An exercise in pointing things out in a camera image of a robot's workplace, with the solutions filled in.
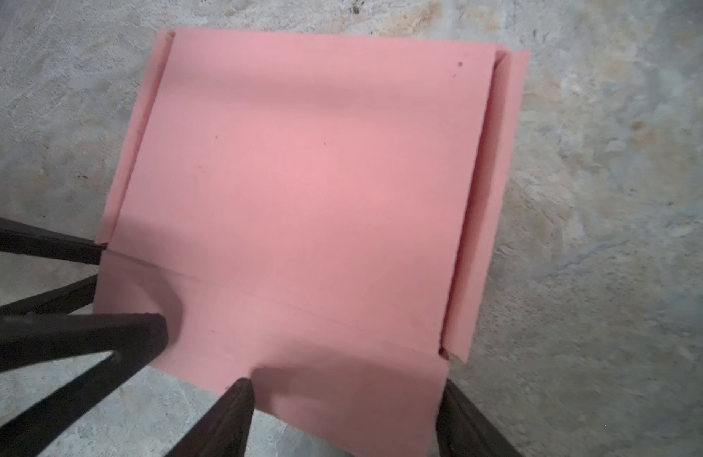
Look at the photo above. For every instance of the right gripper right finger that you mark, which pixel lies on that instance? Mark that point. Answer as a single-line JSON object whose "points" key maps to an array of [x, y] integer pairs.
{"points": [[462, 430]]}

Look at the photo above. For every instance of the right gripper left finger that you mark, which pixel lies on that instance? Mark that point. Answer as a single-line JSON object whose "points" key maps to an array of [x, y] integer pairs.
{"points": [[224, 430]]}

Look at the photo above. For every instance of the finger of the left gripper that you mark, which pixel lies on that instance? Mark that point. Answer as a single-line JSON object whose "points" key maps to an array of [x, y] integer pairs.
{"points": [[45, 272], [100, 352]]}

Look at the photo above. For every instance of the pink paper box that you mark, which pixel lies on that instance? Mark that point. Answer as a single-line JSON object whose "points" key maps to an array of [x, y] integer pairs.
{"points": [[316, 213]]}

